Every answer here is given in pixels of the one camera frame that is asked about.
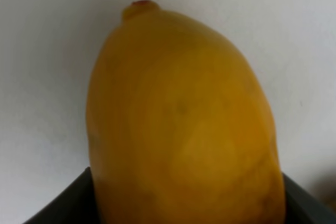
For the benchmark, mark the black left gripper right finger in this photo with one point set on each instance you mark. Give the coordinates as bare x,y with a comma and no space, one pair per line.
302,208

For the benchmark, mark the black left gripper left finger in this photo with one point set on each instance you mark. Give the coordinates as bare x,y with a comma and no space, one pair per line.
76,204

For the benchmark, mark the yellow mango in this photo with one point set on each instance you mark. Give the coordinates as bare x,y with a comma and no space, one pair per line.
179,128

